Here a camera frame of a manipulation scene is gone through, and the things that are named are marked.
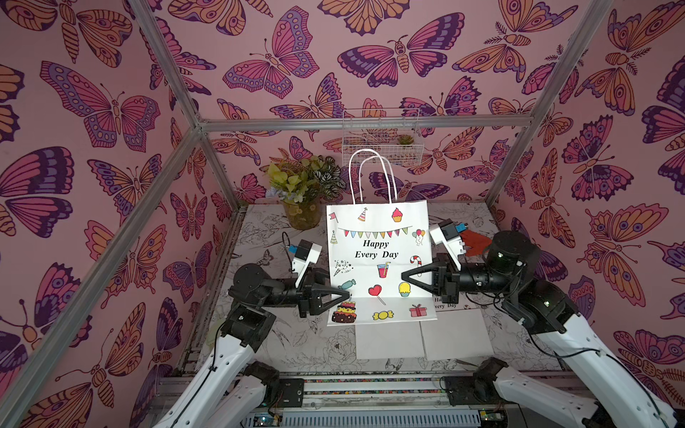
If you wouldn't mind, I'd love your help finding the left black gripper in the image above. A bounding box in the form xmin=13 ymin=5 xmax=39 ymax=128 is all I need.
xmin=258 ymin=272 xmax=347 ymax=324

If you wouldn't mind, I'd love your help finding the white party paper bag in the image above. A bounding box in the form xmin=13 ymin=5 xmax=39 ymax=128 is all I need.
xmin=420 ymin=297 xmax=494 ymax=361

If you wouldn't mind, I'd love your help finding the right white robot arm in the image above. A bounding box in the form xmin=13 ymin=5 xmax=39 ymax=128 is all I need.
xmin=401 ymin=228 xmax=684 ymax=427

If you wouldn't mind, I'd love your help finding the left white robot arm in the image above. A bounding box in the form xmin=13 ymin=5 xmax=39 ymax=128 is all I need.
xmin=156 ymin=263 xmax=351 ymax=427

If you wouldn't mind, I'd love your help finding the red glove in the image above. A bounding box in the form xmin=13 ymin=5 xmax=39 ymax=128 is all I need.
xmin=460 ymin=229 xmax=492 ymax=257

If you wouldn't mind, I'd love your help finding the potted green plant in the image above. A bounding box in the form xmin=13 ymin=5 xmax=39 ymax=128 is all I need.
xmin=267 ymin=156 xmax=345 ymax=230

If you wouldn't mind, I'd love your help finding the small succulent in basket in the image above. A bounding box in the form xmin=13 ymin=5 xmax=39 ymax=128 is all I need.
xmin=397 ymin=135 xmax=414 ymax=146

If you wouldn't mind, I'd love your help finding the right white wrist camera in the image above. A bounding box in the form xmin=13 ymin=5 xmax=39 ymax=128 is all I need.
xmin=429 ymin=219 xmax=467 ymax=272

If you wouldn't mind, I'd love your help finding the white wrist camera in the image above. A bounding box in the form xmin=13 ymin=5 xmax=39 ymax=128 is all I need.
xmin=429 ymin=219 xmax=467 ymax=272
xmin=288 ymin=240 xmax=322 ymax=288

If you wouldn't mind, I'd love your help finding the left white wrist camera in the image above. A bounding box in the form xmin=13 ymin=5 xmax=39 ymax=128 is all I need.
xmin=288 ymin=240 xmax=322 ymax=288

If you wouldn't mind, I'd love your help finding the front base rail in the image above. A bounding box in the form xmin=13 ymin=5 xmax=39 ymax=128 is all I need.
xmin=143 ymin=372 xmax=606 ymax=428

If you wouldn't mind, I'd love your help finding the white wire wall basket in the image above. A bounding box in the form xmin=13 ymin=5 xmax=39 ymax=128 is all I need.
xmin=340 ymin=116 xmax=425 ymax=168

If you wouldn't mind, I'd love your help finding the aluminium frame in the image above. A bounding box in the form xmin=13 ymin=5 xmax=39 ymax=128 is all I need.
xmin=1 ymin=1 xmax=612 ymax=427

